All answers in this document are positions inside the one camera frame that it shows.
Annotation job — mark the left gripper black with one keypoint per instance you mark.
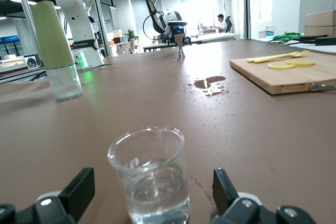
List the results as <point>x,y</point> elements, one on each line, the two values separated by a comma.
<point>172,31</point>

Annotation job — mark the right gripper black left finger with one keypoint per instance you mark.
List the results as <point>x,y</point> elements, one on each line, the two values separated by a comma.
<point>78,190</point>

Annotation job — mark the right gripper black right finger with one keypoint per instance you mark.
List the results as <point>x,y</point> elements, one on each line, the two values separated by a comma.
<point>223,192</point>

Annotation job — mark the stainless steel jigger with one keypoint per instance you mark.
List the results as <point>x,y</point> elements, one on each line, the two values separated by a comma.
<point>180,48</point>

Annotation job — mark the clear glass measuring cup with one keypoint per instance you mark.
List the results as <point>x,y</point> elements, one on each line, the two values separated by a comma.
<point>149,182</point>

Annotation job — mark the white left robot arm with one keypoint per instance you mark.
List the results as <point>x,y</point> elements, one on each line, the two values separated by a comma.
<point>76,11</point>

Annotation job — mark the white paper cup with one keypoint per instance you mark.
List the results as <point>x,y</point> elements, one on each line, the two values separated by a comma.
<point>270,31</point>

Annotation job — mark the white office table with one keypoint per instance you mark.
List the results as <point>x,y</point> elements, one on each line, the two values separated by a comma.
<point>210,36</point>

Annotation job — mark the seated person white shirt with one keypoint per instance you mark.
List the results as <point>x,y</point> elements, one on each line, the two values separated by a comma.
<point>222,24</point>

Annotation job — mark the green potted plant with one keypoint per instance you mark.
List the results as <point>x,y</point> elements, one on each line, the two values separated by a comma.
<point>131,35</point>

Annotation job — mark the spilled liquid puddle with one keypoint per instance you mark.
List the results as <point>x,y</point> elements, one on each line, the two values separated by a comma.
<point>207,82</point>

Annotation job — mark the black office chair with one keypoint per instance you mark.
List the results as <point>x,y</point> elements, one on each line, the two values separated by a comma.
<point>229,24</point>

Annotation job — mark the lemon slice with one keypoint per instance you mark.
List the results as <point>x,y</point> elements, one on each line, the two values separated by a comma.
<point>281,65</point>
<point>300,63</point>

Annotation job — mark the green cloth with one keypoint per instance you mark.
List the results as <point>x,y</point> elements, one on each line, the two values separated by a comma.
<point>287,36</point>

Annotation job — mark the wooden cutting board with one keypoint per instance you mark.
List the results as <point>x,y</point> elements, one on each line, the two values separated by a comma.
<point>288,77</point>

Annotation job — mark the yellow plastic fork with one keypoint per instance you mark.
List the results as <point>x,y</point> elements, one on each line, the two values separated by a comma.
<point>302,53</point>

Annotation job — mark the green sleeved glass bottle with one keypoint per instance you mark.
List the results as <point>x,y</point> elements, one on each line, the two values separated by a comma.
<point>52,40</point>

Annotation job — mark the cardboard box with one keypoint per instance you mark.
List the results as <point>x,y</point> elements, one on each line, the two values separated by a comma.
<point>320,31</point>
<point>320,18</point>

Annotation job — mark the black flat box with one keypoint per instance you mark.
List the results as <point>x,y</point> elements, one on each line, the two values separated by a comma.
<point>325,41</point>

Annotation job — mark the glass door display fridge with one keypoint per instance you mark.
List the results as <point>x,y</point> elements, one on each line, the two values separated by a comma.
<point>9,39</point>

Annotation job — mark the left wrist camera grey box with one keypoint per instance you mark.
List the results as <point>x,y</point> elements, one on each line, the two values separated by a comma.
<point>177,22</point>

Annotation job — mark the aluminium frame post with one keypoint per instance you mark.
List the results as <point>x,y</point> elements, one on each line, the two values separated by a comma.
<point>25,11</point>
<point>100,24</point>

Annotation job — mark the metal frame side table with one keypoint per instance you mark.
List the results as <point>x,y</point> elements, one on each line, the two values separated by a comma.
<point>15,74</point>

